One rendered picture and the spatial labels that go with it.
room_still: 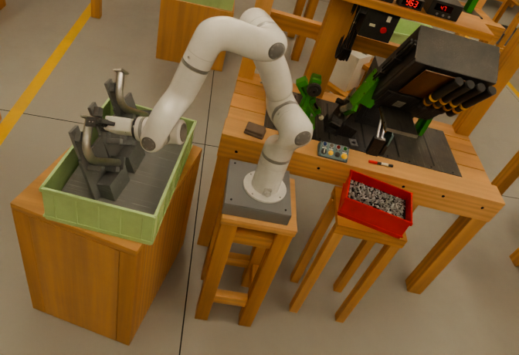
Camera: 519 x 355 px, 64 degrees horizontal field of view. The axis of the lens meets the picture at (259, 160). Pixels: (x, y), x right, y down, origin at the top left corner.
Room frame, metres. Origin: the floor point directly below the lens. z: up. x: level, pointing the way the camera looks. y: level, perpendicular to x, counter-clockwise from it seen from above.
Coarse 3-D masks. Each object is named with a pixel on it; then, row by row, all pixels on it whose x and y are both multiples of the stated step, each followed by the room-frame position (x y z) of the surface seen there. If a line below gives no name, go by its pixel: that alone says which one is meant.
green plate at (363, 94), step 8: (376, 72) 1.96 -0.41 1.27; (368, 80) 1.96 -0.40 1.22; (376, 80) 1.90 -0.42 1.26; (360, 88) 1.98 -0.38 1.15; (368, 88) 1.90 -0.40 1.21; (352, 96) 1.99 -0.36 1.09; (360, 96) 1.91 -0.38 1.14; (368, 96) 1.91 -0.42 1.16; (352, 104) 1.92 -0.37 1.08; (368, 104) 1.91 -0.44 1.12
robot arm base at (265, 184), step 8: (264, 160) 1.27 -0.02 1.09; (256, 168) 1.29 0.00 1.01; (264, 168) 1.26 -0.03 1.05; (272, 168) 1.25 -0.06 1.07; (280, 168) 1.26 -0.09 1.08; (248, 176) 1.33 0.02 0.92; (256, 176) 1.27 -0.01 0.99; (264, 176) 1.26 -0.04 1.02; (272, 176) 1.25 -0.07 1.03; (280, 176) 1.27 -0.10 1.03; (248, 184) 1.28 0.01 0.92; (256, 184) 1.26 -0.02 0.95; (264, 184) 1.25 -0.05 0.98; (272, 184) 1.26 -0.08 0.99; (280, 184) 1.35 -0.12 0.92; (248, 192) 1.24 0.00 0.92; (256, 192) 1.25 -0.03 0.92; (264, 192) 1.25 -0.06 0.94; (272, 192) 1.26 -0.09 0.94; (280, 192) 1.30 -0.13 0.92; (256, 200) 1.22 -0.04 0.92; (264, 200) 1.22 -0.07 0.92; (272, 200) 1.24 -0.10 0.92; (280, 200) 1.26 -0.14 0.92
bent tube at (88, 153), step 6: (84, 126) 1.05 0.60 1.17; (84, 132) 1.03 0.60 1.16; (90, 132) 1.04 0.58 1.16; (84, 138) 1.02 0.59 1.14; (90, 138) 1.03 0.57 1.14; (84, 144) 1.00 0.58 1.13; (90, 144) 1.02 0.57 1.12; (84, 150) 1.00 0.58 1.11; (90, 150) 1.01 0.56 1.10; (84, 156) 1.00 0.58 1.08; (90, 156) 1.00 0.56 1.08; (90, 162) 1.00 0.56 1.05; (96, 162) 1.02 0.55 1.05; (102, 162) 1.05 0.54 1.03; (108, 162) 1.08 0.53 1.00; (114, 162) 1.11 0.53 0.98; (120, 162) 1.15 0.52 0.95
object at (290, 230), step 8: (224, 216) 1.14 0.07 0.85; (232, 216) 1.15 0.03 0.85; (296, 216) 1.26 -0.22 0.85; (224, 224) 1.13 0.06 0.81; (232, 224) 1.13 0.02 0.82; (240, 224) 1.14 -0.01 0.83; (248, 224) 1.14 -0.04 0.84; (256, 224) 1.15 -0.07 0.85; (264, 224) 1.16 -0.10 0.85; (272, 224) 1.18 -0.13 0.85; (288, 224) 1.21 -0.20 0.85; (296, 224) 1.22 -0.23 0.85; (272, 232) 1.16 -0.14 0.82; (280, 232) 1.17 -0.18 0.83; (288, 232) 1.17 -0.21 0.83; (296, 232) 1.18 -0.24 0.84
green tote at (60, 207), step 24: (192, 120) 1.54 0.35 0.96; (72, 144) 1.15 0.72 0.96; (192, 144) 1.54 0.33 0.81; (72, 168) 1.12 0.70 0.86; (48, 192) 0.90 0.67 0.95; (168, 192) 1.12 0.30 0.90; (48, 216) 0.90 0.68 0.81; (72, 216) 0.91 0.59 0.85; (96, 216) 0.92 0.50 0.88; (120, 216) 0.92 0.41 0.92; (144, 216) 0.93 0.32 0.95; (144, 240) 0.93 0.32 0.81
